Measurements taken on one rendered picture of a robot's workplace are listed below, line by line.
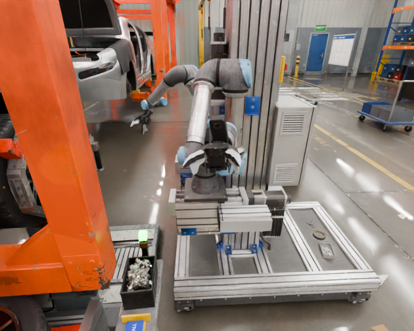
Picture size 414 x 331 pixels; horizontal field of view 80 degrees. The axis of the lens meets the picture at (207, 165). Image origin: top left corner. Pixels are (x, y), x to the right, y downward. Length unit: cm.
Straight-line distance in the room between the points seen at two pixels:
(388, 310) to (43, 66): 219
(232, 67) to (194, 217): 78
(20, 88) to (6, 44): 11
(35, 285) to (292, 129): 141
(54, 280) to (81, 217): 37
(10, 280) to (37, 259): 15
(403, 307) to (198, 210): 149
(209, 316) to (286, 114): 129
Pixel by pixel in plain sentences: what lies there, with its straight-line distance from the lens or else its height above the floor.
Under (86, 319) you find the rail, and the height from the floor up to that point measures 39.
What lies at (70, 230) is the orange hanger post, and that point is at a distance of 111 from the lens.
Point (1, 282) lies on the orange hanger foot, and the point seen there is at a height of 61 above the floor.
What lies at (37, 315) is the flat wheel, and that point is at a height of 50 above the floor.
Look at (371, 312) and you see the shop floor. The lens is 208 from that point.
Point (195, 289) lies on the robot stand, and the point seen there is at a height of 22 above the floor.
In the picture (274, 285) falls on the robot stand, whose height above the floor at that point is 23.
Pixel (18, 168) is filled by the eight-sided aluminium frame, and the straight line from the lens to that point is 148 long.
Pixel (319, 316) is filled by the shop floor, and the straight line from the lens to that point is 192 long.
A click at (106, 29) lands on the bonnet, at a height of 175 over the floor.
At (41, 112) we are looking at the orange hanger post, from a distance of 92.
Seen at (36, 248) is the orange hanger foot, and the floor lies 77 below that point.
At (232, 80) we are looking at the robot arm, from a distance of 108.
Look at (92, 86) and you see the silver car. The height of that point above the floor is 99.
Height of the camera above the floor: 151
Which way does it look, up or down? 26 degrees down
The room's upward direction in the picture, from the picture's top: straight up
